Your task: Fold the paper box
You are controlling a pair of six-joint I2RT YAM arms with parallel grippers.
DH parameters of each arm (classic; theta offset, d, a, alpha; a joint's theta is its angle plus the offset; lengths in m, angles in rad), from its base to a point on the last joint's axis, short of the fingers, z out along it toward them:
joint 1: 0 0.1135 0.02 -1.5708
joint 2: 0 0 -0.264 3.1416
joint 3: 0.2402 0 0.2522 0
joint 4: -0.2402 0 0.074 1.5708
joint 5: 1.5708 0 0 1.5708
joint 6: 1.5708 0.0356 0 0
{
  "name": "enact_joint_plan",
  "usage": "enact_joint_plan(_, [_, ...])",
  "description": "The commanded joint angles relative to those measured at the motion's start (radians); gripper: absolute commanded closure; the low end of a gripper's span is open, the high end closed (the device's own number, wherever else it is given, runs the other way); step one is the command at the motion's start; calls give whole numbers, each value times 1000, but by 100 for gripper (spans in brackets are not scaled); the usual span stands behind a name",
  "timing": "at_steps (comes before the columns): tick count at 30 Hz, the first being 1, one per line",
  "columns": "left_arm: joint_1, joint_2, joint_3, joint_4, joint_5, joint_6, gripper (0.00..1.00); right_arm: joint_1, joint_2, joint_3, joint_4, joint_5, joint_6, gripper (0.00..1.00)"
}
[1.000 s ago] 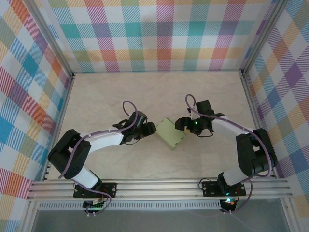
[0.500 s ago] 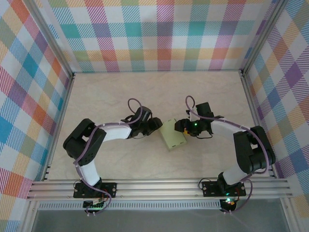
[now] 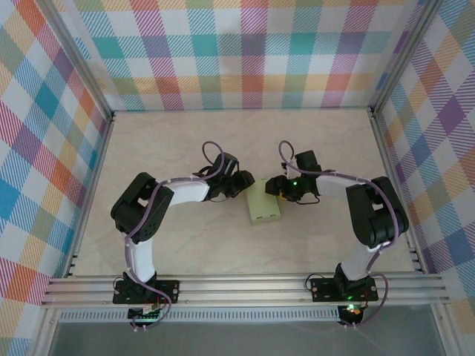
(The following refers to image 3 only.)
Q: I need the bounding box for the green paper box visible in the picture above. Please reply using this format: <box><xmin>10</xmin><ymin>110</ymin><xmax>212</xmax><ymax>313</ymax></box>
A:
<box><xmin>245</xmin><ymin>177</ymin><xmax>284</xmax><ymax>226</ymax></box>

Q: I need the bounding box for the round black controller board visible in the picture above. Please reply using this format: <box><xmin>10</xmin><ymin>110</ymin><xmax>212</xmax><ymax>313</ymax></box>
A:
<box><xmin>339</xmin><ymin>303</ymin><xmax>364</xmax><ymax>323</ymax></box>

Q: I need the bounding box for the green circuit board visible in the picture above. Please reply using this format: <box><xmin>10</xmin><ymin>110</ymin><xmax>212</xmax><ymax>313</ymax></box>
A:
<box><xmin>128</xmin><ymin>303</ymin><xmax>164</xmax><ymax>322</ymax></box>

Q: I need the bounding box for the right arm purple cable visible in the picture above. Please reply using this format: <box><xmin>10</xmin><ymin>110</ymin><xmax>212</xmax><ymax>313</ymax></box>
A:
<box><xmin>278</xmin><ymin>139</ymin><xmax>402</xmax><ymax>329</ymax></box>

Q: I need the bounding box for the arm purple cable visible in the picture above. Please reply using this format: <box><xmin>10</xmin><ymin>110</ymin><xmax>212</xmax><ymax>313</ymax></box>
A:
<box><xmin>278</xmin><ymin>139</ymin><xmax>402</xmax><ymax>329</ymax></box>
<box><xmin>124</xmin><ymin>140</ymin><xmax>228</xmax><ymax>332</ymax></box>

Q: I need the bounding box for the aluminium side rail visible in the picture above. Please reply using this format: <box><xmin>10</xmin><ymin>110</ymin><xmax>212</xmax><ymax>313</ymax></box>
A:
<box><xmin>62</xmin><ymin>111</ymin><xmax>117</xmax><ymax>279</ymax></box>
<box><xmin>369</xmin><ymin>107</ymin><xmax>428</xmax><ymax>274</ymax></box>

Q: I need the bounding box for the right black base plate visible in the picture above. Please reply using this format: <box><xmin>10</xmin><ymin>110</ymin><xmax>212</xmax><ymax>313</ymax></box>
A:
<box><xmin>309</xmin><ymin>276</ymin><xmax>379</xmax><ymax>303</ymax></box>

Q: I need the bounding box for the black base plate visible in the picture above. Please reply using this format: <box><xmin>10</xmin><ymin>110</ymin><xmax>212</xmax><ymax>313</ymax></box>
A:
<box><xmin>112</xmin><ymin>280</ymin><xmax>181</xmax><ymax>306</ymax></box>
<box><xmin>309</xmin><ymin>276</ymin><xmax>379</xmax><ymax>303</ymax></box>

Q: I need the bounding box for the aluminium mounting rail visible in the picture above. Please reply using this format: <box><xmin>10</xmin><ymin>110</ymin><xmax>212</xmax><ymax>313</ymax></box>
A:
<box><xmin>40</xmin><ymin>274</ymin><xmax>452</xmax><ymax>308</ymax></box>

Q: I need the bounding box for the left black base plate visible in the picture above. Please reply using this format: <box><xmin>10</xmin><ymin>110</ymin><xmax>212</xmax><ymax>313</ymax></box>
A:
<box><xmin>112</xmin><ymin>280</ymin><xmax>181</xmax><ymax>306</ymax></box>

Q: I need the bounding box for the slotted grey cable duct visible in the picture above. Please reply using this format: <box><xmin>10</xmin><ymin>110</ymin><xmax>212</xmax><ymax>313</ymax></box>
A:
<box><xmin>57</xmin><ymin>306</ymin><xmax>344</xmax><ymax>323</ymax></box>

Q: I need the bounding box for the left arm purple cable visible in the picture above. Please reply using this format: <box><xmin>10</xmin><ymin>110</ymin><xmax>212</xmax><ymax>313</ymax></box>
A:
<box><xmin>124</xmin><ymin>140</ymin><xmax>228</xmax><ymax>332</ymax></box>

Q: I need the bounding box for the aluminium frame post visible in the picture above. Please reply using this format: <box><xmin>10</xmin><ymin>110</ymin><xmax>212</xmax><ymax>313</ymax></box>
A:
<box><xmin>35</xmin><ymin>0</ymin><xmax>117</xmax><ymax>122</ymax></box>
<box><xmin>369</xmin><ymin>0</ymin><xmax>446</xmax><ymax>116</ymax></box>

